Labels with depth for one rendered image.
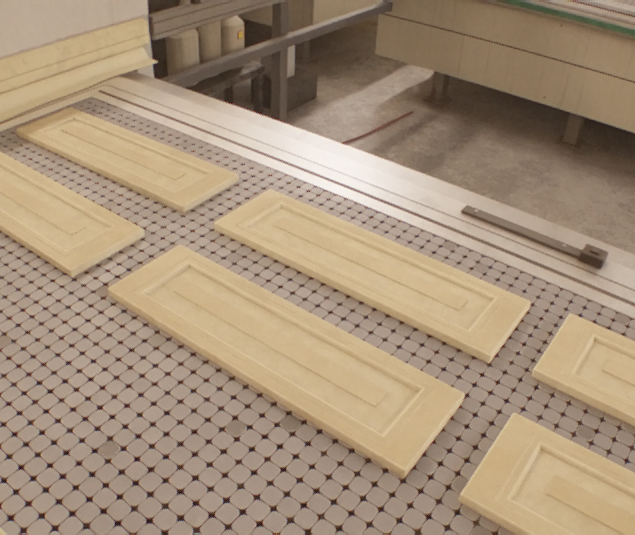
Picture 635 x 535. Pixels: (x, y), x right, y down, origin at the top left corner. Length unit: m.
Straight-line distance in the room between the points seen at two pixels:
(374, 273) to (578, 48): 2.81
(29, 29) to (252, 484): 1.59
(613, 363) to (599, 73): 2.84
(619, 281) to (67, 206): 1.22
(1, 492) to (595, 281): 1.16
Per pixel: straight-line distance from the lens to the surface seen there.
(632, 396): 1.20
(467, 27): 4.14
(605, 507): 1.02
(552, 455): 1.05
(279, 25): 3.48
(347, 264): 1.31
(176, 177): 1.61
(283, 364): 1.09
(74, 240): 1.44
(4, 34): 2.12
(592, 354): 1.24
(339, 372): 1.08
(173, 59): 3.66
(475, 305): 1.26
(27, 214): 1.56
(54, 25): 2.21
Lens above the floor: 1.66
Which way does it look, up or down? 38 degrees down
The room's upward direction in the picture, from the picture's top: 4 degrees clockwise
